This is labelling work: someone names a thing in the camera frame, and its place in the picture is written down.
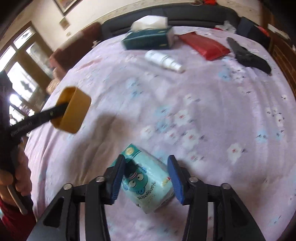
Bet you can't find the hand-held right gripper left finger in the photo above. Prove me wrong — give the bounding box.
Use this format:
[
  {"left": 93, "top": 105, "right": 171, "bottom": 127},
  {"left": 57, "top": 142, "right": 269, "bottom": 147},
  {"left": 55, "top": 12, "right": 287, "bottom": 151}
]
[{"left": 26, "top": 154, "right": 126, "bottom": 241}]

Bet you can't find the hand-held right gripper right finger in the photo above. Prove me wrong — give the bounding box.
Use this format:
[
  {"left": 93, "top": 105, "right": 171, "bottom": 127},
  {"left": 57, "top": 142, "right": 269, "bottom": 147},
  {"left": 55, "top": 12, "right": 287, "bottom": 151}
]
[{"left": 168, "top": 155, "right": 266, "bottom": 241}]

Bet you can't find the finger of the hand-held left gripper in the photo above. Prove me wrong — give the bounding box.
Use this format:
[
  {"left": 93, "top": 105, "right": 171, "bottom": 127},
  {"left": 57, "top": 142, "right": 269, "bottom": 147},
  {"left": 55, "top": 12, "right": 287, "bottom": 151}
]
[{"left": 9, "top": 103, "right": 70, "bottom": 139}]

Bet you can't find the teal tissue pack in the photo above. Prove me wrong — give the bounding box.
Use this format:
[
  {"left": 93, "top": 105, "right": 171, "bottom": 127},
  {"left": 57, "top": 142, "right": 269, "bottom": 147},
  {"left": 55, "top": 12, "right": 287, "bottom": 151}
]
[{"left": 110, "top": 143, "right": 175, "bottom": 214}]

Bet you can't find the orange carton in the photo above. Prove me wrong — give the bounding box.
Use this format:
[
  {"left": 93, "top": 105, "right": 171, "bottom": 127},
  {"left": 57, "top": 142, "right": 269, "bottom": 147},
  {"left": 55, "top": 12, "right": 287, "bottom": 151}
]
[{"left": 50, "top": 86, "right": 92, "bottom": 134}]

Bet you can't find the person's left hand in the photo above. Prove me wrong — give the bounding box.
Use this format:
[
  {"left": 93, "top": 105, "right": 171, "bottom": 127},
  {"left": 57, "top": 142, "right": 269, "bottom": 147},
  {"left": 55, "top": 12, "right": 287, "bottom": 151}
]
[{"left": 0, "top": 148, "right": 31, "bottom": 197}]

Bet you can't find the patterned fabric chair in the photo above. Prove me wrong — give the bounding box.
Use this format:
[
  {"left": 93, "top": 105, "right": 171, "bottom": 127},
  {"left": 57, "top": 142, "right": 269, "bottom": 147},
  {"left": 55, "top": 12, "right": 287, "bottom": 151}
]
[{"left": 46, "top": 67, "right": 68, "bottom": 94}]

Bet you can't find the wooden door with glass panes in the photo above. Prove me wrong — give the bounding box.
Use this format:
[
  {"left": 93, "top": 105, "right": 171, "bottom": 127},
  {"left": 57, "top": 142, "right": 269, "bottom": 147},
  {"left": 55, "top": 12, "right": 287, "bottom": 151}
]
[{"left": 0, "top": 22, "right": 55, "bottom": 121}]

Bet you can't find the red garment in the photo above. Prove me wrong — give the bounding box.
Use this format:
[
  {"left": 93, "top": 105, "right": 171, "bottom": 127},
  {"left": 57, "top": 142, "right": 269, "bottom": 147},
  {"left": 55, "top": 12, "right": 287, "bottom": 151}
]
[{"left": 0, "top": 197, "right": 37, "bottom": 241}]

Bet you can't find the brown armchair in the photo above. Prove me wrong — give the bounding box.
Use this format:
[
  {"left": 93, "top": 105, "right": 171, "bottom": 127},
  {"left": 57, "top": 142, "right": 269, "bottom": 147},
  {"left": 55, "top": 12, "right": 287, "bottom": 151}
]
[{"left": 49, "top": 22, "right": 102, "bottom": 75}]

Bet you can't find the framed horse painting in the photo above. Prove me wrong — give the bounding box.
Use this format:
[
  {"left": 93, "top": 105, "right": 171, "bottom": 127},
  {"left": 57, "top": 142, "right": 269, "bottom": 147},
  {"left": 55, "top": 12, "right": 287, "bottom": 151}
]
[{"left": 53, "top": 0, "right": 82, "bottom": 16}]

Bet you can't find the white spray bottle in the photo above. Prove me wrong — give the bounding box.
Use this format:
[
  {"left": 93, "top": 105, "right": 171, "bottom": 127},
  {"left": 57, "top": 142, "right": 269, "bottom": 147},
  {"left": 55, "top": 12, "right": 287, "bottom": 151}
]
[{"left": 144, "top": 50, "right": 186, "bottom": 74}]

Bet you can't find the dark green tissue box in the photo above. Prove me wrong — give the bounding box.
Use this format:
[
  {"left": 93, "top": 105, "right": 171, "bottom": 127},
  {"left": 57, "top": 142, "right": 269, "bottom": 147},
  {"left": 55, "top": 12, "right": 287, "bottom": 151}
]
[{"left": 121, "top": 15, "right": 175, "bottom": 50}]

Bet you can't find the red flat pouch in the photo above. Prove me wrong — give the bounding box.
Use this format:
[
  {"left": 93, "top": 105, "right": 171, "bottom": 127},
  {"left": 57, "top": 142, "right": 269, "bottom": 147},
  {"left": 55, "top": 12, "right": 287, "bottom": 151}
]
[{"left": 178, "top": 32, "right": 232, "bottom": 61}]

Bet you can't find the black toy pistol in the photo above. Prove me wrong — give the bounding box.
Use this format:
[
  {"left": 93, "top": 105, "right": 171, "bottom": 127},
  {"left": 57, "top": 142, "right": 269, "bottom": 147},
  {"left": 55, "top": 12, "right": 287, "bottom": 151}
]
[{"left": 226, "top": 37, "right": 272, "bottom": 75}]

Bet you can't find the crumpled clear plastic bag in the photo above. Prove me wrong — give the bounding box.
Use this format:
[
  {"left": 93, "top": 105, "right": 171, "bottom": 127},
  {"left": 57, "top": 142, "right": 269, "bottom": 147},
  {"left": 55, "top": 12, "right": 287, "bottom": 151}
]
[{"left": 215, "top": 20, "right": 236, "bottom": 32}]

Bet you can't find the wooden cabinet with brick pattern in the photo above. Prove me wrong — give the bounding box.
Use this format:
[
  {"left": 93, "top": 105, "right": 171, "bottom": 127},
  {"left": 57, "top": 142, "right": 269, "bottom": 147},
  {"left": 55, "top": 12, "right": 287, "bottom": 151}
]
[{"left": 268, "top": 23, "right": 296, "bottom": 93}]

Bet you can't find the dark sofa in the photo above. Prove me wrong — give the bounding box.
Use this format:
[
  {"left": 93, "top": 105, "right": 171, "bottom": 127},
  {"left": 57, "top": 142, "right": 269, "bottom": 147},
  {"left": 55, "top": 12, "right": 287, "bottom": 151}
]
[{"left": 101, "top": 4, "right": 240, "bottom": 40}]

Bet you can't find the black bag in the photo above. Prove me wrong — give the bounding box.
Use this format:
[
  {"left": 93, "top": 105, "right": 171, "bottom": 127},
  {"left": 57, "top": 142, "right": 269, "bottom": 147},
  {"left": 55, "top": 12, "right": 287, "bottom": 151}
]
[{"left": 238, "top": 17, "right": 271, "bottom": 50}]

